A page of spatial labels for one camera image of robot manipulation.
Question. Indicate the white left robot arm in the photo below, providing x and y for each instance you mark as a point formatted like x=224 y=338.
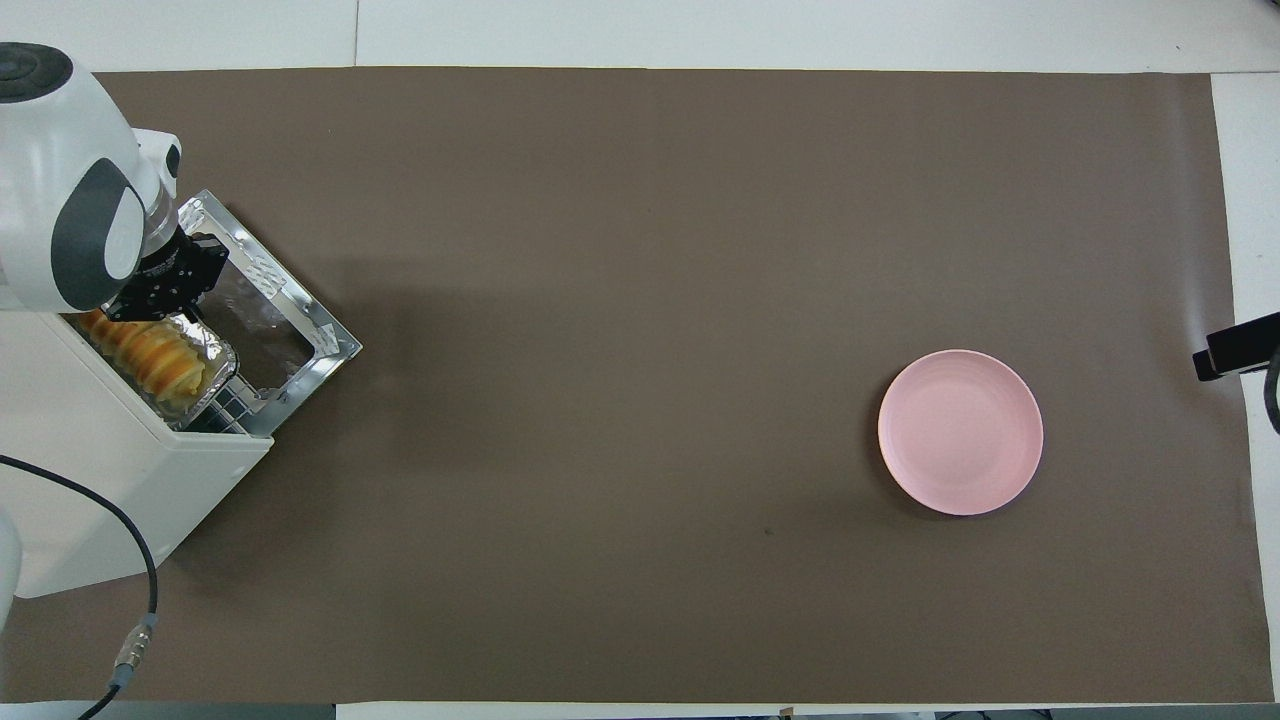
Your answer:
x=50 y=150

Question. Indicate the spiral golden bread roll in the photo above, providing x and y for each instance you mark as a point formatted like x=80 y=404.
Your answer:
x=150 y=360

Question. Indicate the aluminium foil baking tray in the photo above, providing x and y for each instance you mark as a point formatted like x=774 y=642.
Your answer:
x=222 y=365

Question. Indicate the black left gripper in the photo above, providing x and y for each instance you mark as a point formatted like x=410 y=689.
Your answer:
x=165 y=280

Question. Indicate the cream white toaster oven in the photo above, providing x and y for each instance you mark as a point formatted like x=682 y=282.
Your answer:
x=90 y=480

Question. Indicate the chrome glass oven door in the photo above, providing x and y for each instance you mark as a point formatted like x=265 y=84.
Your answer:
x=300 y=330

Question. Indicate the brown paper table mat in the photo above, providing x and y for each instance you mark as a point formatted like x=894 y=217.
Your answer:
x=640 y=300

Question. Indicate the round pink plate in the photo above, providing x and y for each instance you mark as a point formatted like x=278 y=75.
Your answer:
x=960 y=432

